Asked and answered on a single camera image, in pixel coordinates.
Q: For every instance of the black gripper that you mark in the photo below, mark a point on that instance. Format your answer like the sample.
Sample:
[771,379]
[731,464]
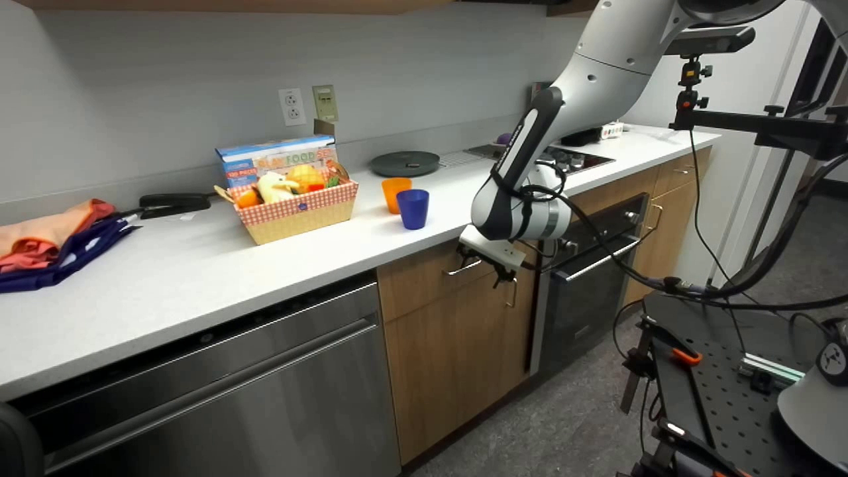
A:
[498,252]

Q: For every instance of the wooden drawer front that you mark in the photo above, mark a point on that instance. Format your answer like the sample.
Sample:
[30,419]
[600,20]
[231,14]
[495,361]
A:
[413,287]

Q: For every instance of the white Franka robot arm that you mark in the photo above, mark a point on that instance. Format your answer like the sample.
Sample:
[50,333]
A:
[618,63]

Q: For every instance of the small wooden drawer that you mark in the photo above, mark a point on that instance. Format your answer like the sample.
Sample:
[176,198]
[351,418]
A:
[681,173]

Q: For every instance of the blue plastic cup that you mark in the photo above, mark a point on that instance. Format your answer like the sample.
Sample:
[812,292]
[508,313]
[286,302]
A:
[410,210]

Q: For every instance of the black built-in oven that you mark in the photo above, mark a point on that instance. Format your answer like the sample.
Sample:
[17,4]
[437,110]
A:
[584,318]

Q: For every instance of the orange plastic cup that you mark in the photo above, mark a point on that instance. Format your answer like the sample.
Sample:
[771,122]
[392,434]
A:
[392,192]

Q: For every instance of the purple small object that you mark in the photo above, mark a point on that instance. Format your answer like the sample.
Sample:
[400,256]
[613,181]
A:
[502,139]

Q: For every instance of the black round disc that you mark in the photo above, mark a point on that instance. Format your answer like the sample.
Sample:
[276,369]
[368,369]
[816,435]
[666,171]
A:
[402,162]

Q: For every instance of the black glass cooktop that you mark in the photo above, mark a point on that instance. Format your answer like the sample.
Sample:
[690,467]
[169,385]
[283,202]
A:
[584,159]

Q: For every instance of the black bowl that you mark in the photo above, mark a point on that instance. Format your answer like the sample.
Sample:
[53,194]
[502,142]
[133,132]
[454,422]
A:
[584,139]

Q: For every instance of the narrow wooden cabinet door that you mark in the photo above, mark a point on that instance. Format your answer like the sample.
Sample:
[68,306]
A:
[666,247]

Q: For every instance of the woven basket with toy food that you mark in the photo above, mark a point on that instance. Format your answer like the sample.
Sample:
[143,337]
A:
[295,216]

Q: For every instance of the orange clamp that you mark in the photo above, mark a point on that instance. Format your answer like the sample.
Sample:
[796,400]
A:
[686,355]

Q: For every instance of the colourful picture box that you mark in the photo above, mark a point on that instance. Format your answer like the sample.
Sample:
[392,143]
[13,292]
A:
[265,159]

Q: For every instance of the stainless steel dishwasher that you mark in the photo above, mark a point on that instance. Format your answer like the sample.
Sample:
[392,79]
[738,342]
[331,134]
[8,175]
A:
[265,399]

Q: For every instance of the black robot cart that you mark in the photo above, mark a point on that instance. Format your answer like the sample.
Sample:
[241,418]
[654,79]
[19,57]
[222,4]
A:
[723,399]

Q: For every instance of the silver aluminium bar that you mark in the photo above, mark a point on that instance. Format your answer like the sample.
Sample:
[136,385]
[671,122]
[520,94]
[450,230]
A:
[771,367]

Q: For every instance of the black stapler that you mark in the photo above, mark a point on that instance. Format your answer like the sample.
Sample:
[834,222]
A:
[172,204]

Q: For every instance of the black round device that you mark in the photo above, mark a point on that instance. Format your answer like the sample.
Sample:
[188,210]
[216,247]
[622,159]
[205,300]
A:
[833,353]

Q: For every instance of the grey round base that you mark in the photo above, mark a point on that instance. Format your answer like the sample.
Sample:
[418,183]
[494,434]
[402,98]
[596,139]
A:
[816,419]

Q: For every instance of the orange cloth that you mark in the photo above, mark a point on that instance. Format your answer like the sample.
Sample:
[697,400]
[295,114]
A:
[42,235]

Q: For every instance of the black chair back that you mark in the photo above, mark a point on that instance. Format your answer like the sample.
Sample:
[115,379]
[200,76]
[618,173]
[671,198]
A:
[17,447]

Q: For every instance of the beige wall outlet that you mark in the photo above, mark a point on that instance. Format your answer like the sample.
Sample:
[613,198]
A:
[324,102]

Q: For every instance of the white wall outlet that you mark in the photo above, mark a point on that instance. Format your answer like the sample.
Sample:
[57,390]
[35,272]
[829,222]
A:
[292,108]

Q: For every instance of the black camera mount head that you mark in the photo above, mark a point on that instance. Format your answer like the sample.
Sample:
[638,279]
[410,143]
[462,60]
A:
[693,88]

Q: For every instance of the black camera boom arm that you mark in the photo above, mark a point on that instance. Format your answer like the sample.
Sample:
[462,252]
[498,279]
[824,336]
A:
[776,132]

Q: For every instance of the black bar camera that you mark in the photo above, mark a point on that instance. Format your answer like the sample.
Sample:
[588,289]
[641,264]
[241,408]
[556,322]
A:
[719,41]

